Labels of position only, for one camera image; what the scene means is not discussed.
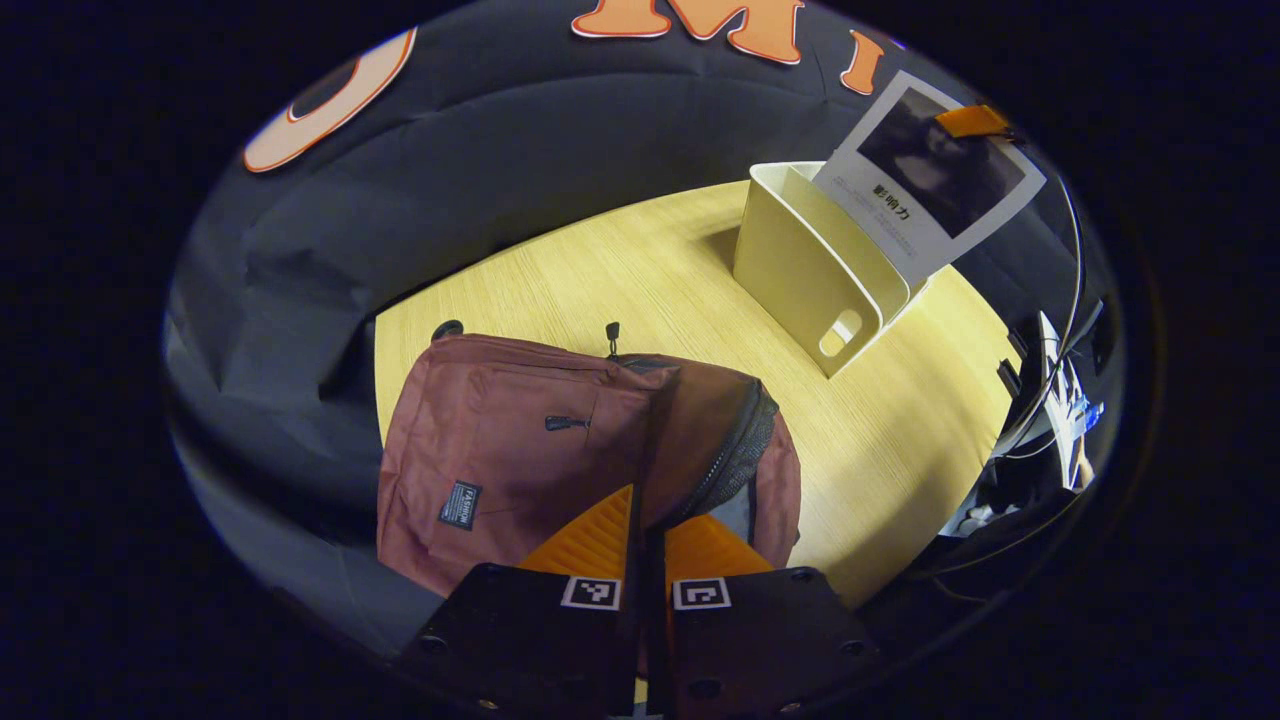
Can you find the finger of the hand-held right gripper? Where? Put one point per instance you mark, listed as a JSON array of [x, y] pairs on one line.
[[970, 122]]

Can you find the grey photo cover book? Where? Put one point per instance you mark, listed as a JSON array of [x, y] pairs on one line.
[[930, 190]]

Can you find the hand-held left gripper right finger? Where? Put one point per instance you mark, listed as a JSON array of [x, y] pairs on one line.
[[760, 640]]

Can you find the black backdrop cloth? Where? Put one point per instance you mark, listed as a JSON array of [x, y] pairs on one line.
[[500, 150]]

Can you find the white bookshelf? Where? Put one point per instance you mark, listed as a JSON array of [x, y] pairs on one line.
[[790, 270]]

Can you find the dark red schoolbag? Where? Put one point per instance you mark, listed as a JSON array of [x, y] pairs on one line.
[[500, 460]]

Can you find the black table grommet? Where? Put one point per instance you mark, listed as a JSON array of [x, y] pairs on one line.
[[447, 329]]

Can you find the white and blue object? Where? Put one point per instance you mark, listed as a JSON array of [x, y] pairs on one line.
[[1060, 400]]

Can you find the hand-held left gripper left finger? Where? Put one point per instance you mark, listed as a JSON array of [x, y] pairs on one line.
[[530, 640]]

